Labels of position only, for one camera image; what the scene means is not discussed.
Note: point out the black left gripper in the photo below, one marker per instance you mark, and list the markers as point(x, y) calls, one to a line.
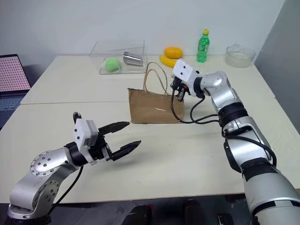
point(99, 150)

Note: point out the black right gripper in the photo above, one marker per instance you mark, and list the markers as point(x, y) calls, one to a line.
point(178, 84)

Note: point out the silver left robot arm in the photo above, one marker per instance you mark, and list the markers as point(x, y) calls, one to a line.
point(44, 164)

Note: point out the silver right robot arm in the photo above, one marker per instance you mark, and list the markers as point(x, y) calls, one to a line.
point(246, 140)

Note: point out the brown paper bag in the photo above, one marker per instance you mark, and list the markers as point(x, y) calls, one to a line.
point(152, 107)

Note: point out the yellow banana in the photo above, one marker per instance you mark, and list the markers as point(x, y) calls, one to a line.
point(167, 61)

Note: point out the orange round fruit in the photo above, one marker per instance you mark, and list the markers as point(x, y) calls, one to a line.
point(173, 52)

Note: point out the green plastic soda bottle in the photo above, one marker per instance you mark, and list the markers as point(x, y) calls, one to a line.
point(203, 48)

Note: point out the silver metal cup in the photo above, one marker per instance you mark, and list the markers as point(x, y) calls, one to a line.
point(132, 59)

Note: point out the clear glass bowl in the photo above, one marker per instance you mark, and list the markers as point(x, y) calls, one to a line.
point(239, 57)

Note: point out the clear plastic box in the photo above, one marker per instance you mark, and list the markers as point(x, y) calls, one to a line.
point(131, 47)

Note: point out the green fuzzy ball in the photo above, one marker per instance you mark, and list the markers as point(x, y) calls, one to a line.
point(112, 65)

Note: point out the dark rounded shape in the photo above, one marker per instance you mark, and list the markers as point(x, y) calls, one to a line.
point(140, 215)

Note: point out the open laptop computer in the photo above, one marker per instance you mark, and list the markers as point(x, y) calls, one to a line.
point(12, 75)

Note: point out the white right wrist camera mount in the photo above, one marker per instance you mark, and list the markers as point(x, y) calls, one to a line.
point(184, 70)

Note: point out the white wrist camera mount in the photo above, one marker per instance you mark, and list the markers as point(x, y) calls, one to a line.
point(80, 133)
point(184, 70)

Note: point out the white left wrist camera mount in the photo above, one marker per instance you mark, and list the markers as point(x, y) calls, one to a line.
point(80, 133)

